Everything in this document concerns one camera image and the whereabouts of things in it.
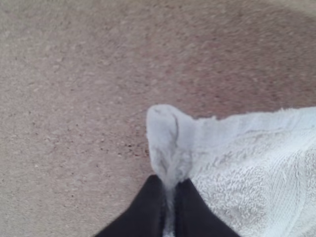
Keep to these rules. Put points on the pale towel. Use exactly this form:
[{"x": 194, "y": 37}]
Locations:
[{"x": 247, "y": 168}]

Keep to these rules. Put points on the cork mat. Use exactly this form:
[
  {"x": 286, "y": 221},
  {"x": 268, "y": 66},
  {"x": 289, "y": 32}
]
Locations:
[{"x": 74, "y": 86}]

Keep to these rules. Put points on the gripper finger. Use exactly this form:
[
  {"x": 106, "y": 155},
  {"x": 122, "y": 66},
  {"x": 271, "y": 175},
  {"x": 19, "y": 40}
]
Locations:
[
  {"x": 143, "y": 209},
  {"x": 195, "y": 214}
]

